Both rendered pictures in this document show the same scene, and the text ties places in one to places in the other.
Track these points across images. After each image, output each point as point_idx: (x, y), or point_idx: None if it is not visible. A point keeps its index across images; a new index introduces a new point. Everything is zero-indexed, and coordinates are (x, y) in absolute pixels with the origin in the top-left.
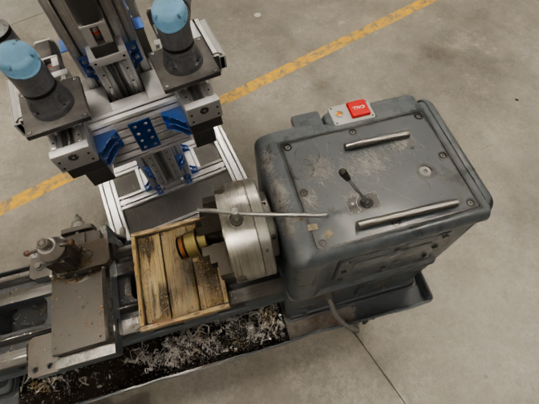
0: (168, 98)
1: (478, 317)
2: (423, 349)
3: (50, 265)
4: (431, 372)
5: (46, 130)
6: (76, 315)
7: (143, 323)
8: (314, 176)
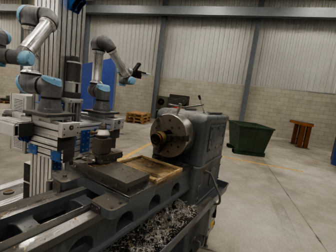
0: (98, 122)
1: (239, 221)
2: (238, 240)
3: (105, 140)
4: (249, 246)
5: (56, 114)
6: (122, 172)
7: (154, 178)
8: (186, 111)
